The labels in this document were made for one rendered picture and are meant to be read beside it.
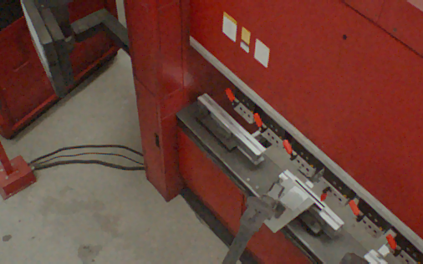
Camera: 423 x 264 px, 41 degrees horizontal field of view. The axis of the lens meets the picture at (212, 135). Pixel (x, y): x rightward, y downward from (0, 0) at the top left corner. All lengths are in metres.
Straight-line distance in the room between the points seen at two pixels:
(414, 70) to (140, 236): 2.38
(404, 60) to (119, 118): 2.84
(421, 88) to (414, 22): 0.24
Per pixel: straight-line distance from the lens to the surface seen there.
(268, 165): 3.01
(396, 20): 1.81
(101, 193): 3.98
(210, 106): 3.11
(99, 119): 4.36
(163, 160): 3.48
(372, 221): 2.48
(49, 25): 2.74
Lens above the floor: 3.33
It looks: 52 degrees down
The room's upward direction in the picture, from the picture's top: 2 degrees clockwise
